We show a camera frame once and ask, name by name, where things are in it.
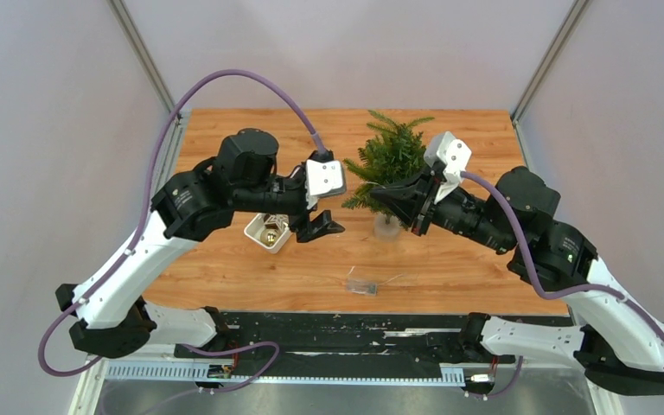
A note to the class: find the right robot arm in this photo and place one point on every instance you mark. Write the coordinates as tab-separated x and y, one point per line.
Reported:
618	345

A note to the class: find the right aluminium frame post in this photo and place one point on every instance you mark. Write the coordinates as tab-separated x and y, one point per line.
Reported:
572	19

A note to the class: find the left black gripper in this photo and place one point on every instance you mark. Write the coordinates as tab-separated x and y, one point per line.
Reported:
322	226

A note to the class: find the small green christmas tree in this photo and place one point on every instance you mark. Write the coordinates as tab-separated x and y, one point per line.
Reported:
393	154

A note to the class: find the gold ball ornament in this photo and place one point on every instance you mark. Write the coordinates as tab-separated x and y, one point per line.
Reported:
269	237

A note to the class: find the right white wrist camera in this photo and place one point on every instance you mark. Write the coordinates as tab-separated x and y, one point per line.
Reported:
454	154

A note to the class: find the clear battery box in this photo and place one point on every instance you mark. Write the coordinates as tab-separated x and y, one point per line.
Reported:
361	287

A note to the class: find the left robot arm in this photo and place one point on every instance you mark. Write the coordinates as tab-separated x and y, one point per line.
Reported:
114	320

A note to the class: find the aluminium frame post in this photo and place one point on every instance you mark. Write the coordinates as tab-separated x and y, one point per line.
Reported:
572	19
132	33

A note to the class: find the silver star ornament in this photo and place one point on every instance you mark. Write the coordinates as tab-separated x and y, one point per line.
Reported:
276	221

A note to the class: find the left aluminium frame post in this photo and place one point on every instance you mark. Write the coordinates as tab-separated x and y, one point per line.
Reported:
132	33

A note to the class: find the white ornament tray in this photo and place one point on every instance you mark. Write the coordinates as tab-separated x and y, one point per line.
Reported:
254	228

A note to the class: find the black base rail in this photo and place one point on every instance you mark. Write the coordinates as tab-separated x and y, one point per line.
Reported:
330	345

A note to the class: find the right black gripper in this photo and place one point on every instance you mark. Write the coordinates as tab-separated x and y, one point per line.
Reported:
412	199

